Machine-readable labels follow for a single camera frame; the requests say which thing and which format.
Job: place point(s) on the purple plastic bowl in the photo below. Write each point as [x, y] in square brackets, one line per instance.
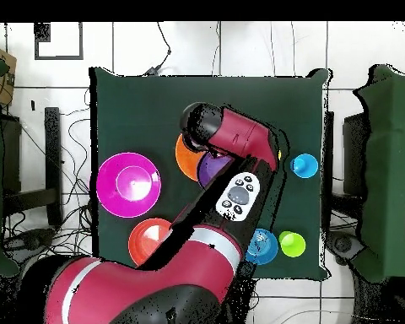
[212, 167]

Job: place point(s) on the large orange plastic bowl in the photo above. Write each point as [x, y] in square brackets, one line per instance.
[185, 162]

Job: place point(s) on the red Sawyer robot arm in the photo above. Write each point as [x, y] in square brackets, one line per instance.
[155, 287]

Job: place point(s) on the large pink plastic bowl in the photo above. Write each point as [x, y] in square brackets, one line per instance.
[128, 202]

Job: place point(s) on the red-orange plastic bowl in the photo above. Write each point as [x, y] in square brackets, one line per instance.
[141, 243]

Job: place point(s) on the dark green table cloth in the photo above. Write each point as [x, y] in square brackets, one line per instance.
[128, 118]

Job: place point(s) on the blue plastic bowl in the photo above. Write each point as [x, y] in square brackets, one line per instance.
[266, 251]

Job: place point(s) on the blue plastic cup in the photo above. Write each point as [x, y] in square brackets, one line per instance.
[303, 167]

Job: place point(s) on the lime green plastic cup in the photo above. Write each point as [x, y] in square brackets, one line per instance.
[292, 244]

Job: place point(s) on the cardboard box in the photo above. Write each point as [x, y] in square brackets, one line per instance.
[6, 67]

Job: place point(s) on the black metal frame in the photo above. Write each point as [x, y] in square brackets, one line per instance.
[52, 152]
[354, 152]

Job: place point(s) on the black square floor frame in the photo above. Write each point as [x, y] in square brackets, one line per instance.
[36, 50]

